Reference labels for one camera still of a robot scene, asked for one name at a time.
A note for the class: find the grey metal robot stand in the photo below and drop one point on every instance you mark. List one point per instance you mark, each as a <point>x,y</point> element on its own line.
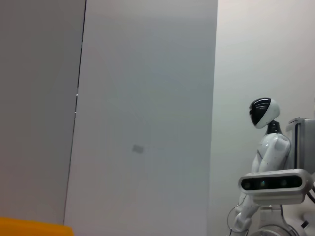
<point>306,142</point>

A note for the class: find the yellow plastic storage bin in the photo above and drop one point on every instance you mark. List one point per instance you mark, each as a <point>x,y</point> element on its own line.
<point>37,228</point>

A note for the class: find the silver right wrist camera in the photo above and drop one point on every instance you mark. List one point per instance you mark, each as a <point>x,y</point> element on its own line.
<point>275,186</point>

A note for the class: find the white humanoid robot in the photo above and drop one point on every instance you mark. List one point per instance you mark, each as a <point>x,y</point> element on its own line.
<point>270,152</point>

